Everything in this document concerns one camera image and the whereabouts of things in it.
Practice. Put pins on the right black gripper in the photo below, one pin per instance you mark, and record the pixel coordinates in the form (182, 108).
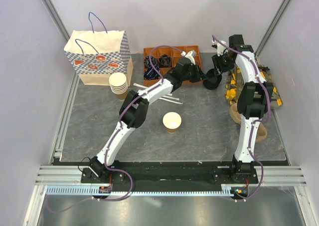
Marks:
(217, 60)

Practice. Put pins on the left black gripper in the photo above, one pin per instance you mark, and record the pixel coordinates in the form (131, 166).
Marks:
(199, 75)

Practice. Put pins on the single paper coffee cup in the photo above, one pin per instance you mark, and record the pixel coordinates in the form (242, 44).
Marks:
(172, 121)

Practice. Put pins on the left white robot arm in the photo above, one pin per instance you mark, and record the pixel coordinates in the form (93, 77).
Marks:
(133, 111)

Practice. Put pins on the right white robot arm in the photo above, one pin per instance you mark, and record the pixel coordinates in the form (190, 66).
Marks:
(253, 102)

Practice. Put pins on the checkered paper takeout bag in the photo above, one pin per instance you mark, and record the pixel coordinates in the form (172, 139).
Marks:
(96, 55)

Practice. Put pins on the stack of black lids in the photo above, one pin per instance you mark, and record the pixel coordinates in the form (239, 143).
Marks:
(212, 80)

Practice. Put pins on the camouflage fabric bag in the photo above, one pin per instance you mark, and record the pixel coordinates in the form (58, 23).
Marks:
(235, 84)

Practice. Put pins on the orange wooden compartment tray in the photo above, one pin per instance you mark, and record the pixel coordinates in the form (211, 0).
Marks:
(175, 56)

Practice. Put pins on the brown dark rolled tie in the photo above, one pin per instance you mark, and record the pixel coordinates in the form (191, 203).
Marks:
(165, 61)

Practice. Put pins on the wrapped paper straw middle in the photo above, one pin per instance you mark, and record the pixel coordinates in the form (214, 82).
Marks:
(170, 97)

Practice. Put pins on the wrapped paper straw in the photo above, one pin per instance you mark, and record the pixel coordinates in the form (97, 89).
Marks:
(171, 101)
(145, 87)
(170, 97)

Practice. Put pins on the wrapped paper straw lower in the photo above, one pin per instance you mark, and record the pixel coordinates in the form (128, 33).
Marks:
(171, 101)

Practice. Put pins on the blue striped rolled tie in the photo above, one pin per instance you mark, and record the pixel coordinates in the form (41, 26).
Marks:
(151, 74)

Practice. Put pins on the dark rolled tie left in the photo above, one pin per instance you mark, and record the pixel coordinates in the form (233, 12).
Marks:
(149, 61)

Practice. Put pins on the wrapped paper straw upper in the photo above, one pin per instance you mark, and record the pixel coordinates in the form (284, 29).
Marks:
(145, 87)

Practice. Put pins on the brown pulp cup carrier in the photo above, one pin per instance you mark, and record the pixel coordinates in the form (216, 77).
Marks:
(262, 131)

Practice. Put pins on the stack of paper cups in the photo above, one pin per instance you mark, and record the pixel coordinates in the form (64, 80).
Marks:
(118, 84)

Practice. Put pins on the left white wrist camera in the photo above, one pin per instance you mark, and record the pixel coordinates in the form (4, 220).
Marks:
(190, 55)

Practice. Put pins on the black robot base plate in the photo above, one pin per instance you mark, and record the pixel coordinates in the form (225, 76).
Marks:
(212, 172)

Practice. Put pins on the grey slotted cable duct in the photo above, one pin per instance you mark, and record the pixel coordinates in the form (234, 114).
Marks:
(225, 191)

